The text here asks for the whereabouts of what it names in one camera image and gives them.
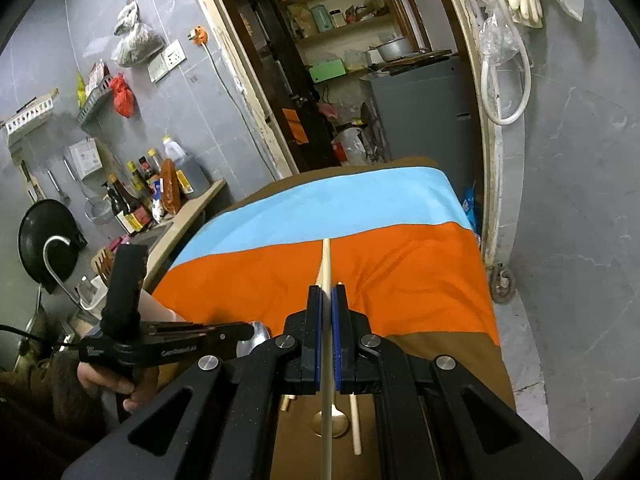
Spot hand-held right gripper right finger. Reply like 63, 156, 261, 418
331, 284, 583, 480

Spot wooden cutting board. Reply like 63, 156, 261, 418
372, 49, 458, 66

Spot wooden storage shelf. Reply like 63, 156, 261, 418
272, 0, 401, 77

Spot wooden knife holder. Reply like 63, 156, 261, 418
17, 160, 42, 202

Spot soy sauce bottle yellow label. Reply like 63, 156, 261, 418
107, 174, 153, 232

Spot white wall switch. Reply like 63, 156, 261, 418
148, 54, 170, 83

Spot red plastic bag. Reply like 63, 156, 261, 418
110, 74, 137, 118

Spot blue white packet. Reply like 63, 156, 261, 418
151, 180, 166, 222

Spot grey cabinet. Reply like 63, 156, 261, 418
370, 57, 474, 196

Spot black wok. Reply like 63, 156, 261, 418
18, 199, 87, 293

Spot white plastic jug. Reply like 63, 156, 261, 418
332, 127, 371, 164

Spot hanging metal strainer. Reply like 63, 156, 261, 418
75, 180, 115, 224

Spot clear plastic bag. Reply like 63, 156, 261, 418
479, 10, 524, 62

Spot dark sauce bottle red label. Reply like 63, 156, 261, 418
139, 156, 162, 187

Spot red snack packet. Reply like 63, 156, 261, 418
89, 59, 112, 88

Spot white wall box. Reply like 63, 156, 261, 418
69, 139, 103, 180

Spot silver spoon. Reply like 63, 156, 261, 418
236, 321, 272, 358

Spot grey wall rack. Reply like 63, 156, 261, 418
76, 72, 121, 123

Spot green box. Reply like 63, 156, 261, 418
308, 59, 347, 84

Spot large dark oil jug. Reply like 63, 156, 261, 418
161, 135, 212, 200

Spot white wall socket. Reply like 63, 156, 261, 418
164, 40, 187, 71

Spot striped blue orange brown blanket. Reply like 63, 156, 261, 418
150, 156, 517, 480

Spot dark pump bottle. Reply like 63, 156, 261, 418
102, 181, 136, 236

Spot orange seasoning packet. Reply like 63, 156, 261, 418
160, 159, 182, 216

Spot white hose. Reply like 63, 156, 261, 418
480, 0, 532, 126

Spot dark sauce bottle yellow cap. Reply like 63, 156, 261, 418
126, 161, 157, 211

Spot gold spoon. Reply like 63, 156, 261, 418
311, 400, 351, 438

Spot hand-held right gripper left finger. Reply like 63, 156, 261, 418
60, 285, 325, 480

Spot white power cable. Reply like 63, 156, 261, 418
202, 44, 251, 126

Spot person's left forearm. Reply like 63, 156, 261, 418
0, 357, 108, 443

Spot hanging clear bag dried goods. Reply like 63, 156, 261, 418
111, 0, 166, 67

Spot hanging metal kitchen tool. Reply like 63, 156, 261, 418
47, 170, 72, 206

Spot metal pot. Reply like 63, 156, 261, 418
375, 36, 414, 60

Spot wooden door frame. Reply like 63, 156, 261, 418
195, 0, 507, 273

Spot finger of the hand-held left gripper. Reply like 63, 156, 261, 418
146, 322, 254, 346

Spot metal faucet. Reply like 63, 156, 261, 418
42, 234, 85, 307

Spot person's left hand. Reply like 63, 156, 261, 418
77, 360, 161, 414

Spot green jar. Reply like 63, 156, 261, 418
310, 5, 334, 34

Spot white wall basket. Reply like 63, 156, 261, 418
2, 89, 59, 133

